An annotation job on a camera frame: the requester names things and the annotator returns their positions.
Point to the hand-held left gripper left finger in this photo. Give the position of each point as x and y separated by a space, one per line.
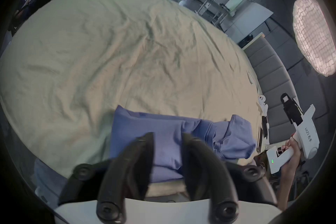
123 173

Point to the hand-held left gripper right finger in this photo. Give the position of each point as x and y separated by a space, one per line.
202 173

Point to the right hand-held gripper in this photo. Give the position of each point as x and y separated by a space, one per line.
305 136

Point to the blue shirt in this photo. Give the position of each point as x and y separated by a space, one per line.
162 136

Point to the person's right forearm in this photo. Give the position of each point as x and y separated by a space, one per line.
287 186

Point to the person's right hand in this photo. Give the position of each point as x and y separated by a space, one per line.
292 154

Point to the white hand controller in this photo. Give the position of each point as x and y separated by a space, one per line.
263 103

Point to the grey padded headboard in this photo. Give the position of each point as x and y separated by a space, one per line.
275 81

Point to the black phone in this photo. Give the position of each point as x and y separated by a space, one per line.
265 129

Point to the white woven lamp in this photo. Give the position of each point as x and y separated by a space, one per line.
313 34

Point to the white table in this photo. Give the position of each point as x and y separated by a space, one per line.
246 20

